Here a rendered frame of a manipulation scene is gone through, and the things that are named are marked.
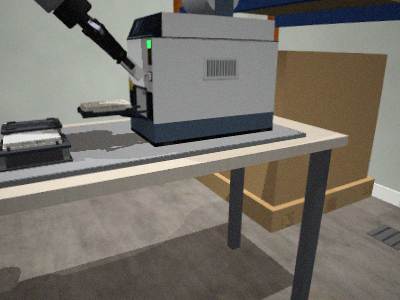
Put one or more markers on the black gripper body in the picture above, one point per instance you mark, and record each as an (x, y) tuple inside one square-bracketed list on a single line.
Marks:
[(71, 12)]

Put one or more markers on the white cylinder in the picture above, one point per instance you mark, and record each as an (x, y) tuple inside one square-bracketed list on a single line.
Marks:
[(206, 7)]

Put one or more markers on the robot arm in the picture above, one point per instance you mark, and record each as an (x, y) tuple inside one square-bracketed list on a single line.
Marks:
[(49, 5)]

